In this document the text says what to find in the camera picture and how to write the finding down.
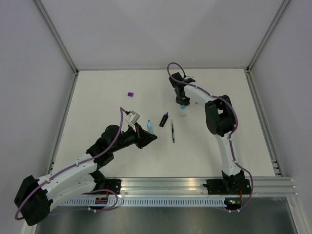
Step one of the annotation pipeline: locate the aluminium frame post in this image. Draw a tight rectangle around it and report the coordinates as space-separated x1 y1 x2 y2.
32 0 79 76
246 0 292 73

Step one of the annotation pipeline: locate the white slotted cable duct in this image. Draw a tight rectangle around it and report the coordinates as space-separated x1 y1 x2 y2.
61 196 226 207

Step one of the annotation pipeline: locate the right aluminium frame post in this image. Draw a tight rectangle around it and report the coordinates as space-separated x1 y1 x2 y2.
246 0 292 73

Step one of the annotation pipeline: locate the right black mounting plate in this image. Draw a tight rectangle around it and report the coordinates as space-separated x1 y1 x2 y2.
202 179 251 195

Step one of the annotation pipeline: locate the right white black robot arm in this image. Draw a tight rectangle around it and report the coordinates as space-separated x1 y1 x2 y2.
169 72 245 194

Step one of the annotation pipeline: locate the black mounting plate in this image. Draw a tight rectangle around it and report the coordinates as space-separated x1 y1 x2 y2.
104 179 122 195
202 179 251 195

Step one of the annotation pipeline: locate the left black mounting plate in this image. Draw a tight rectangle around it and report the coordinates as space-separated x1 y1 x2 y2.
104 179 122 195

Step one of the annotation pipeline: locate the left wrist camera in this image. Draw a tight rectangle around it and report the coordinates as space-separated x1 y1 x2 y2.
125 111 140 128

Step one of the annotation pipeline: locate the blue marker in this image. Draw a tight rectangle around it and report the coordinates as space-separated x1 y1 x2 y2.
147 120 154 134

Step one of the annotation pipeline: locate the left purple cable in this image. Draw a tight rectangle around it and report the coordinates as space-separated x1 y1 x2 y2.
15 106 131 221

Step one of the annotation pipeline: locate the green pen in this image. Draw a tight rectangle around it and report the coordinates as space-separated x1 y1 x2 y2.
170 119 175 144

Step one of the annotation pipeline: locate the left aluminium frame post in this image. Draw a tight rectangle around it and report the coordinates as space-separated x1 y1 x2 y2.
32 0 79 76

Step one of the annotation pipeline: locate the black purple highlighter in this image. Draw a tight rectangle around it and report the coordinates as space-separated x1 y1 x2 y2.
159 112 169 127

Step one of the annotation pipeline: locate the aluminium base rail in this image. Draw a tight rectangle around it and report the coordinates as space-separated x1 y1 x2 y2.
115 177 299 197

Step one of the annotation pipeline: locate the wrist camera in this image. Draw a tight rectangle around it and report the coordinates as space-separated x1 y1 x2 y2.
125 111 140 128
184 77 195 83

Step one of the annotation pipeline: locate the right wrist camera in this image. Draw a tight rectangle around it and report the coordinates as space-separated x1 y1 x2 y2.
184 77 195 83

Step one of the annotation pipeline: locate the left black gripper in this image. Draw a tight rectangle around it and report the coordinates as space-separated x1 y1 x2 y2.
111 123 157 153

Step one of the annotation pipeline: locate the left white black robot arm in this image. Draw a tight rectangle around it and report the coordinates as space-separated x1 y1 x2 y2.
14 123 157 226

